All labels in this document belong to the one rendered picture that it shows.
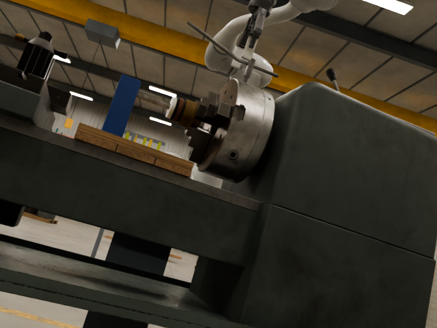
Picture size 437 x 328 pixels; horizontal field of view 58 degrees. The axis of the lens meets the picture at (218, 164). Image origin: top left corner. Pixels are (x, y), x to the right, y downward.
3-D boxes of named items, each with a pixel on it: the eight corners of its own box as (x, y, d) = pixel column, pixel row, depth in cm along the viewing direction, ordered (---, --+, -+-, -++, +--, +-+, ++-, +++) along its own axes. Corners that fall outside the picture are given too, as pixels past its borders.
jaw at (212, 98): (220, 127, 131) (222, 105, 139) (227, 116, 127) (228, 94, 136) (190, 114, 127) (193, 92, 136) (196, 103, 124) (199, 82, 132)
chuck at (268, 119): (220, 177, 144) (248, 97, 145) (250, 190, 114) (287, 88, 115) (211, 175, 143) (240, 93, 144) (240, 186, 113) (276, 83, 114)
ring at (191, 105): (199, 109, 130) (173, 98, 127) (209, 101, 121) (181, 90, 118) (192, 135, 128) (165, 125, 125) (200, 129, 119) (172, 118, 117)
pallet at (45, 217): (56, 224, 1306) (67, 194, 1327) (48, 223, 1228) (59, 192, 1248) (21, 214, 1306) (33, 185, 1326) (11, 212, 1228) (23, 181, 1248)
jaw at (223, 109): (229, 118, 125) (245, 107, 114) (225, 133, 123) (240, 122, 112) (197, 105, 121) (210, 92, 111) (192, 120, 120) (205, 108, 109)
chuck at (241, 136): (211, 175, 143) (240, 93, 144) (240, 186, 113) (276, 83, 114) (188, 166, 141) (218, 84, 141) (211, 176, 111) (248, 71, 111)
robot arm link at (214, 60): (215, 27, 172) (243, 39, 175) (203, 48, 188) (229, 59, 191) (208, 51, 167) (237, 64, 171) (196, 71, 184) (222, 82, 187)
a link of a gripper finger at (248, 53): (257, 40, 121) (258, 39, 120) (250, 61, 121) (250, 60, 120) (248, 36, 120) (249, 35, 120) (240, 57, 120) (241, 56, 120)
